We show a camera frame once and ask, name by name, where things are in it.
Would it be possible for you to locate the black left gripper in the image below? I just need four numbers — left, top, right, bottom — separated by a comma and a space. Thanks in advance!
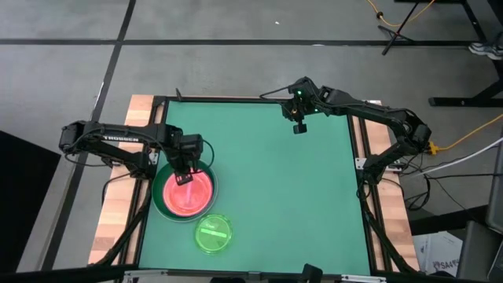
168, 131, 204, 186

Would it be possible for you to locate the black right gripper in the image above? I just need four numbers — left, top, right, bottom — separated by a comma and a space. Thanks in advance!
281, 96, 318, 135

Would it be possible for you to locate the small translucent orange plate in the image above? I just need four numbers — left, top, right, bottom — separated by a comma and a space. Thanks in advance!
169, 175, 208, 213

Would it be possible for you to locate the opaque pink plastic plate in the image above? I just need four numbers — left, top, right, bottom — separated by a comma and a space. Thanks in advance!
162, 168, 215, 219

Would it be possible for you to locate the large dark green plate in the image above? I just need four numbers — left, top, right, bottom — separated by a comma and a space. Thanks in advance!
152, 156, 218, 222

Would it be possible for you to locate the small translucent green plate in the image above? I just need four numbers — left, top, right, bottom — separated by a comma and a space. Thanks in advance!
193, 213, 233, 255

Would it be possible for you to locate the green table mat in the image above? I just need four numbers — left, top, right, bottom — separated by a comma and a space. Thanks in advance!
138, 100, 373, 276

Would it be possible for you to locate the black tripod stand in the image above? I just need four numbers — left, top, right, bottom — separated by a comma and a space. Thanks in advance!
376, 0, 433, 56

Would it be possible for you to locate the black angular object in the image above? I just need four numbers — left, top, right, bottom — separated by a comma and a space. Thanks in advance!
300, 263, 325, 283

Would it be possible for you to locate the black rig beam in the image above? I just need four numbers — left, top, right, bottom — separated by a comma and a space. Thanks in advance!
0, 263, 138, 283

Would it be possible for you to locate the black panel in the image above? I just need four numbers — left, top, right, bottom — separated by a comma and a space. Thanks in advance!
0, 130, 62, 274

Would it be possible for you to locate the black floor beam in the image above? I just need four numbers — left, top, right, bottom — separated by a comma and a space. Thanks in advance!
408, 204, 489, 237

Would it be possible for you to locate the white cardboard box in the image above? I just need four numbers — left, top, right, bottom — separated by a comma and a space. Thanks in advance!
412, 230, 464, 276

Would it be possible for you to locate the grey chair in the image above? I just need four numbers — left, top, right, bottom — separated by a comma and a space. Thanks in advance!
455, 129, 503, 282

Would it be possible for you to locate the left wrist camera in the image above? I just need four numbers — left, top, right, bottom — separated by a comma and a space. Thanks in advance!
182, 134, 204, 153

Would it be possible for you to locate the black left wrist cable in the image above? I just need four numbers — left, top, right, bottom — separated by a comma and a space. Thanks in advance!
196, 139, 215, 174

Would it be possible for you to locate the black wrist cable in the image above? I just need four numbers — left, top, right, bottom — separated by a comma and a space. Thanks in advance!
196, 139, 215, 174
259, 84, 294, 101

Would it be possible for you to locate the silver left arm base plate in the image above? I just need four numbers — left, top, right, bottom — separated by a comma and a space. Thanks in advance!
111, 151, 160, 166

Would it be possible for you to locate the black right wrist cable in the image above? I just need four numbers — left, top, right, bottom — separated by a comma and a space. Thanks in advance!
259, 84, 294, 101

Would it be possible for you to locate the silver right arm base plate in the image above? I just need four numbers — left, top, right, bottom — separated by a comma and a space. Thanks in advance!
354, 156, 402, 172

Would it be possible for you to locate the black table frame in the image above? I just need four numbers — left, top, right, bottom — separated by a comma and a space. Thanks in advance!
92, 94, 420, 283

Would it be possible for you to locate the yellow cable with plug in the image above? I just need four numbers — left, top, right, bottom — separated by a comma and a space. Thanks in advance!
426, 112, 503, 155

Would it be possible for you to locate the yellow extension cable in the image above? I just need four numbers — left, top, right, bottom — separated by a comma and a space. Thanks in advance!
365, 0, 436, 28

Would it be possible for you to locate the black floor cable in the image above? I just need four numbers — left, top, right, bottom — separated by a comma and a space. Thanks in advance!
403, 175, 433, 212

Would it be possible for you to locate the silver aluminium rail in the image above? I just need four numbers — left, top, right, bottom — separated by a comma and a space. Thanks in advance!
123, 269, 388, 283

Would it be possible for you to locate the black desk frame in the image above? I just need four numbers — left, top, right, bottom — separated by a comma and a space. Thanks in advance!
428, 0, 503, 108

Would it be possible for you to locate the white cable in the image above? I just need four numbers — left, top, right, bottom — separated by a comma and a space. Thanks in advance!
416, 137, 503, 176

